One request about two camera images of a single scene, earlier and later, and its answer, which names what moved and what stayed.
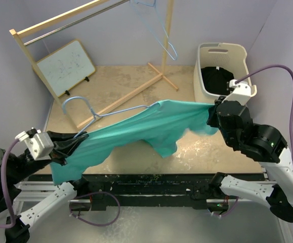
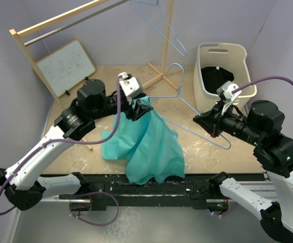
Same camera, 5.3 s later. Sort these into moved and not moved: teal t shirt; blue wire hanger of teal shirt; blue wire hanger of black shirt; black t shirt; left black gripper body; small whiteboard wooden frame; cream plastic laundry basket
Moved: teal t shirt; blue wire hanger of teal shirt; blue wire hanger of black shirt; left black gripper body
Not moved: black t shirt; small whiteboard wooden frame; cream plastic laundry basket
